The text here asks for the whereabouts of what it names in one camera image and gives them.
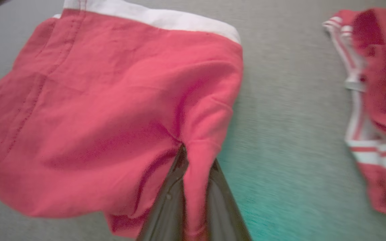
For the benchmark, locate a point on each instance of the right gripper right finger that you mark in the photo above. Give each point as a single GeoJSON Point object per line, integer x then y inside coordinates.
{"type": "Point", "coordinates": [223, 211]}

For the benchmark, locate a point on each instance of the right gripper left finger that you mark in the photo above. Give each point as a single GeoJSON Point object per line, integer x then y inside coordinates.
{"type": "Point", "coordinates": [166, 207]}

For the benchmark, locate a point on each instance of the red shorts with white stripe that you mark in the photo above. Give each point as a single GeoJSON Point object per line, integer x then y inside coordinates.
{"type": "Point", "coordinates": [95, 117]}

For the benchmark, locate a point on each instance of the red jersey with white trim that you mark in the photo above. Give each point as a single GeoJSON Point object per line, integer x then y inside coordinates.
{"type": "Point", "coordinates": [380, 83]}

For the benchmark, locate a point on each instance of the grey fabric sofa seat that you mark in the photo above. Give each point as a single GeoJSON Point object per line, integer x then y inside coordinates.
{"type": "Point", "coordinates": [297, 100]}

